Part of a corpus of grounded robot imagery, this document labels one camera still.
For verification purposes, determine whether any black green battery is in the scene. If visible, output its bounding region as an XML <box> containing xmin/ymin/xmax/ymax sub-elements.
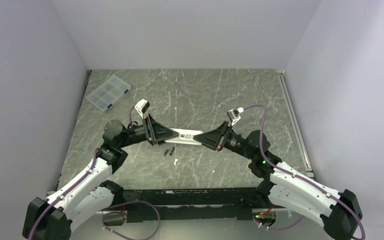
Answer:
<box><xmin>169</xmin><ymin>146</ymin><xmax>175</xmax><ymax>156</ymax></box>
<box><xmin>163</xmin><ymin>148</ymin><xmax>170</xmax><ymax>156</ymax></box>

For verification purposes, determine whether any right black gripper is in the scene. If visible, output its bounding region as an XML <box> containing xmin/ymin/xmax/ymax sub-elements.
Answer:
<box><xmin>193</xmin><ymin>121</ymin><xmax>255</xmax><ymax>160</ymax></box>

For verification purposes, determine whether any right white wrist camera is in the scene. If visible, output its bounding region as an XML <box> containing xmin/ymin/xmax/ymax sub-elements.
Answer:
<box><xmin>226</xmin><ymin>107</ymin><xmax>245</xmax><ymax>127</ymax></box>

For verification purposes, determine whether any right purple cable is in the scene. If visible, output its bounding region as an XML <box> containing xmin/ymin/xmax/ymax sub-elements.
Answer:
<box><xmin>241</xmin><ymin>104</ymin><xmax>367</xmax><ymax>240</ymax></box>

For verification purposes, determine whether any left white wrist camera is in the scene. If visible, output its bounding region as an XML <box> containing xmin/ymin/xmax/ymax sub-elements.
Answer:
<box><xmin>134</xmin><ymin>99</ymin><xmax>150</xmax><ymax>119</ymax></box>

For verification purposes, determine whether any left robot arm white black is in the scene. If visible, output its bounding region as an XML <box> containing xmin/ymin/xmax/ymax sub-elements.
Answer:
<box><xmin>22</xmin><ymin>115</ymin><xmax>180</xmax><ymax>240</ymax></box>

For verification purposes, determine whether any black green battery right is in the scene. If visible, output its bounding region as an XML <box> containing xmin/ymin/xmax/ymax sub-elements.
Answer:
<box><xmin>169</xmin><ymin>146</ymin><xmax>175</xmax><ymax>156</ymax></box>

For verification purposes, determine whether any black green battery left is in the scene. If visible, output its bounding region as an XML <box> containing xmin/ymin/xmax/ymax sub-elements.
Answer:
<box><xmin>163</xmin><ymin>148</ymin><xmax>170</xmax><ymax>156</ymax></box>

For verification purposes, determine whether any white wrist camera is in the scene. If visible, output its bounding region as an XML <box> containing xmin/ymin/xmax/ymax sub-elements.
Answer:
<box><xmin>226</xmin><ymin>107</ymin><xmax>245</xmax><ymax>127</ymax></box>
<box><xmin>134</xmin><ymin>99</ymin><xmax>150</xmax><ymax>119</ymax></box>

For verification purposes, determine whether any purple cable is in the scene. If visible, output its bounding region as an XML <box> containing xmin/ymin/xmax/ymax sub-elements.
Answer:
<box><xmin>27</xmin><ymin>105</ymin><xmax>140</xmax><ymax>240</ymax></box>
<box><xmin>241</xmin><ymin>104</ymin><xmax>367</xmax><ymax>240</ymax></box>

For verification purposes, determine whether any white remote control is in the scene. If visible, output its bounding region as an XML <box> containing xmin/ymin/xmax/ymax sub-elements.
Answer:
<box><xmin>164</xmin><ymin>128</ymin><xmax>203</xmax><ymax>146</ymax></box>

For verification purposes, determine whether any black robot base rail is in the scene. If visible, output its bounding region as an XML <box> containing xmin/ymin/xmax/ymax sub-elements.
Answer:
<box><xmin>104</xmin><ymin>187</ymin><xmax>277</xmax><ymax>223</ymax></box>

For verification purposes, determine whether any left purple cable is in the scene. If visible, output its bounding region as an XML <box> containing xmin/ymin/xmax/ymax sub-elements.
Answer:
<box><xmin>27</xmin><ymin>105</ymin><xmax>140</xmax><ymax>240</ymax></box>

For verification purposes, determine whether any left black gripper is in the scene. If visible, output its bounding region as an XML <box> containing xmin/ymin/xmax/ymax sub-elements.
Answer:
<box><xmin>118</xmin><ymin>112</ymin><xmax>179</xmax><ymax>148</ymax></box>

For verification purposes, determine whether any aluminium rail right edge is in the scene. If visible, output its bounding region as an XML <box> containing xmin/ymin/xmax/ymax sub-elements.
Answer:
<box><xmin>276</xmin><ymin>69</ymin><xmax>315</xmax><ymax>178</ymax></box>

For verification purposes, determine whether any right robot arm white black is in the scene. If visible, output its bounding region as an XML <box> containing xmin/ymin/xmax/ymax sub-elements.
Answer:
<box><xmin>193</xmin><ymin>121</ymin><xmax>363</xmax><ymax>240</ymax></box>

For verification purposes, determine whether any clear plastic compartment box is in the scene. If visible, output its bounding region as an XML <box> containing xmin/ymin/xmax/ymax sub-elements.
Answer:
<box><xmin>86</xmin><ymin>74</ymin><xmax>131</xmax><ymax>112</ymax></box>

